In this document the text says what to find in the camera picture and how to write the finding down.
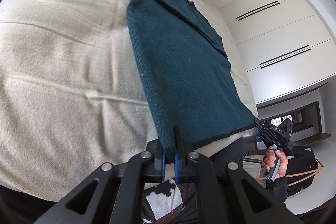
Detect person's right hand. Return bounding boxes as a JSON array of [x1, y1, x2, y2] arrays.
[[261, 148, 289, 179]]

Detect black backpack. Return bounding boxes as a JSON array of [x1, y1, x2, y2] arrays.
[[286, 145, 318, 197]]

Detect black and white shirt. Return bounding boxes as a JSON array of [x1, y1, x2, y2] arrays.
[[141, 179, 198, 223]]

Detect beige bed sheet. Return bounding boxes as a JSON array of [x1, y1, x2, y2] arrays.
[[1, 0, 257, 201]]

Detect white wardrobe with black handles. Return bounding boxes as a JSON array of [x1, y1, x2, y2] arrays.
[[219, 0, 335, 107]]

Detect dark teal knit sweater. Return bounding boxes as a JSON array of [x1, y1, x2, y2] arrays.
[[126, 0, 255, 157]]

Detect wooden sticks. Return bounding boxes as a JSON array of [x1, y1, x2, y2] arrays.
[[255, 166, 325, 188]]

